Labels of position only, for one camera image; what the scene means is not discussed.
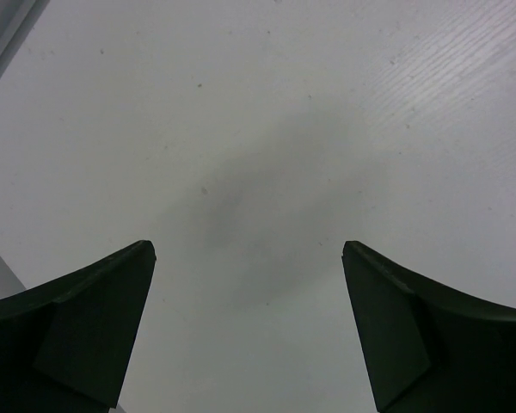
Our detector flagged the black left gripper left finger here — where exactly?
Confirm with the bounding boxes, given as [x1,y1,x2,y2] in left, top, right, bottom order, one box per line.
[0,240,157,412]

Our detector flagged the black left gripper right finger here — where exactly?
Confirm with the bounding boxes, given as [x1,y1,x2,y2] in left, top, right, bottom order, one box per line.
[342,241,516,412]

